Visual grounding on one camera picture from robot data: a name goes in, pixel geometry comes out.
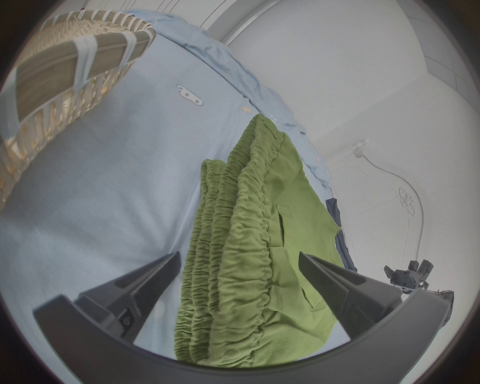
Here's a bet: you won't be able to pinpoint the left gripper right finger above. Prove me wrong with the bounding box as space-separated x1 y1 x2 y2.
298 252 404 343

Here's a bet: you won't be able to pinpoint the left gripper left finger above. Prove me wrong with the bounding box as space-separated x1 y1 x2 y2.
75 252 181 344

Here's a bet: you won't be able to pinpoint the green shorts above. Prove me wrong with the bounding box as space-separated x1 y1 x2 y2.
173 113 343 368

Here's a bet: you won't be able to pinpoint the dark blue garment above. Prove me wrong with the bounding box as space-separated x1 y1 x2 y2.
325 198 358 273

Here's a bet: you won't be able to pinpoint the bed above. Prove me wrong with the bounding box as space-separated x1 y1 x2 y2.
0 9 425 359

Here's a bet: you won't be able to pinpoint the round woven basket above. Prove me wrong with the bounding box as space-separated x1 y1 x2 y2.
0 9 157 211

